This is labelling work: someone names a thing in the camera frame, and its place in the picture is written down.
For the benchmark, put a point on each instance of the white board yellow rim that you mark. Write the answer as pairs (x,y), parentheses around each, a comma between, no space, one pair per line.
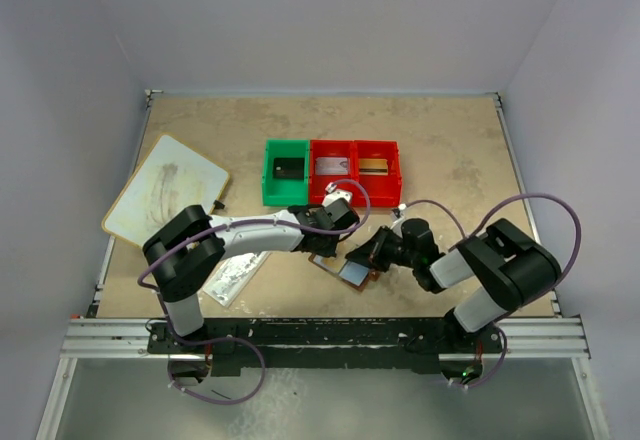
(171,177)

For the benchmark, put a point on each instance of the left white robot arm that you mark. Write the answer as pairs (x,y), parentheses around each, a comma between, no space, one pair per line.
(182,254)

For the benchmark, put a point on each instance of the brown leather card holder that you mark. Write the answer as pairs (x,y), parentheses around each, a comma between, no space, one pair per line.
(352,274)

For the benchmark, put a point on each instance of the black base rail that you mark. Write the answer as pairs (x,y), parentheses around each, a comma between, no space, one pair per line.
(420,345)

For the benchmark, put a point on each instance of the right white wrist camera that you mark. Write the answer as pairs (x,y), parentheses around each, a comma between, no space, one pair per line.
(398,218)

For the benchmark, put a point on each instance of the green plastic bin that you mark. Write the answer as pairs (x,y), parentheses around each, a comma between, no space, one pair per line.
(276,193)

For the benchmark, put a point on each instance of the aluminium frame rail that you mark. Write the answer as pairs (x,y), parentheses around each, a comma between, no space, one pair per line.
(528,338)

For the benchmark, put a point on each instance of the gold card in bin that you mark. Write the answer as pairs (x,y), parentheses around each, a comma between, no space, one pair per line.
(373,166)

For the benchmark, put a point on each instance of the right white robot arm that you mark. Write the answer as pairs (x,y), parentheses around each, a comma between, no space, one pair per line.
(513,269)

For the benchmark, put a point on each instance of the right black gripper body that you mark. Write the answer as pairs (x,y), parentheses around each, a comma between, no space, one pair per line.
(377,249)

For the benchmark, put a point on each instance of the silver card in bin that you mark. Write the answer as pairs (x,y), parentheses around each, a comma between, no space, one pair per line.
(331,166)

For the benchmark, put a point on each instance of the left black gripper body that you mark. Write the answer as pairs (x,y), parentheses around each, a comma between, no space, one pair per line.
(324,242)

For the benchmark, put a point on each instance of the clear plastic packet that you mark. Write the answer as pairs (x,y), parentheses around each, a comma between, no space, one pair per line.
(229,278)

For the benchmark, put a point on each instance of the grey chip card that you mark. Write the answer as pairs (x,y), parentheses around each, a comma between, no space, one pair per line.
(289,168)

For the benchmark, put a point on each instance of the red right plastic bin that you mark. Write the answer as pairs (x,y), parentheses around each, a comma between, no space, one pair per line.
(383,191)

